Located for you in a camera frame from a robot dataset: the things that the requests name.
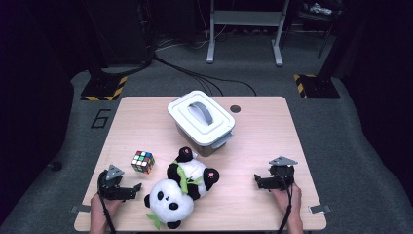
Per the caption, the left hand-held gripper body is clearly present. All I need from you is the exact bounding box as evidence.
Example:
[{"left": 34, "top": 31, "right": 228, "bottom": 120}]
[{"left": 97, "top": 164, "right": 131, "bottom": 201}]

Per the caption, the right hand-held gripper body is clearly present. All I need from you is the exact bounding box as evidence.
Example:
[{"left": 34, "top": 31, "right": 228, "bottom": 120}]
[{"left": 267, "top": 156, "right": 299, "bottom": 190}]

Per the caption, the colourful puzzle cube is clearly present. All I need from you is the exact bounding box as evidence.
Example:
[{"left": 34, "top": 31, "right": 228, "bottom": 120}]
[{"left": 131, "top": 150, "right": 156, "bottom": 175}]

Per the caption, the panda plush toy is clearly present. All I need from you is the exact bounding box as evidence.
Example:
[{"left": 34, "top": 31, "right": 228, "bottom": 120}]
[{"left": 143, "top": 145, "right": 220, "bottom": 231}]

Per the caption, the clear plastic storage box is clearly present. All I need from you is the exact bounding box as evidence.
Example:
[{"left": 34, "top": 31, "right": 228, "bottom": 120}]
[{"left": 174, "top": 123, "right": 235, "bottom": 158}]

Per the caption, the white lid with grey handle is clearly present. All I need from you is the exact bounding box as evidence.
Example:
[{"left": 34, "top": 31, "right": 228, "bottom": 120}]
[{"left": 167, "top": 90, "right": 236, "bottom": 147}]

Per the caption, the person's left hand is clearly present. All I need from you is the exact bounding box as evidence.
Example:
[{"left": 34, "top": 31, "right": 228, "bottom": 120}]
[{"left": 90, "top": 193, "right": 124, "bottom": 219}]

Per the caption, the person's right hand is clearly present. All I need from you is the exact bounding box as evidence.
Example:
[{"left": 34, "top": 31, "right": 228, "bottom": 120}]
[{"left": 270, "top": 183, "right": 303, "bottom": 219}]

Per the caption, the black yellow striped stand base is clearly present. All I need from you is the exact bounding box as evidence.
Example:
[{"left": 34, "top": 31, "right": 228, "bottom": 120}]
[
  {"left": 293, "top": 73, "right": 341, "bottom": 99},
  {"left": 80, "top": 75, "right": 129, "bottom": 101}
]

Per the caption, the dark chair with cloth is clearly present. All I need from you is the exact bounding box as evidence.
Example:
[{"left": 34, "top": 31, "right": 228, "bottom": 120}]
[{"left": 281, "top": 0, "right": 346, "bottom": 59}]

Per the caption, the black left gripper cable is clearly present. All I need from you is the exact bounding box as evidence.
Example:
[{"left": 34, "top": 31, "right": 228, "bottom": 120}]
[{"left": 96, "top": 170, "right": 117, "bottom": 234}]

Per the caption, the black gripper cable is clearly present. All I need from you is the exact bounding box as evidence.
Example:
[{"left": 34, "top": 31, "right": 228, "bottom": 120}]
[
  {"left": 277, "top": 176, "right": 294, "bottom": 234},
  {"left": 96, "top": 170, "right": 117, "bottom": 234}
]

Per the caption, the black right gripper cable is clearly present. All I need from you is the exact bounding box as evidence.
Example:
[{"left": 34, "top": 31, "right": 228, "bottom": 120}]
[{"left": 277, "top": 176, "right": 294, "bottom": 234}]

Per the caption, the grey metal table bracket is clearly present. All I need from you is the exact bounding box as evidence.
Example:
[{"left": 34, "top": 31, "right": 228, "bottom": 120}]
[
  {"left": 70, "top": 204, "right": 93, "bottom": 214},
  {"left": 308, "top": 204, "right": 332, "bottom": 215}
]

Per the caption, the black floor cable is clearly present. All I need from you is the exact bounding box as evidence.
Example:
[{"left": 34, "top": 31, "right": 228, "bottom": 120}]
[
  {"left": 181, "top": 69, "right": 224, "bottom": 97},
  {"left": 154, "top": 55, "right": 257, "bottom": 97}
]

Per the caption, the white metal stand frame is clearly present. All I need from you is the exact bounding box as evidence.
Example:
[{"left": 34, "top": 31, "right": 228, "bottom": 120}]
[{"left": 206, "top": 0, "right": 291, "bottom": 67}]

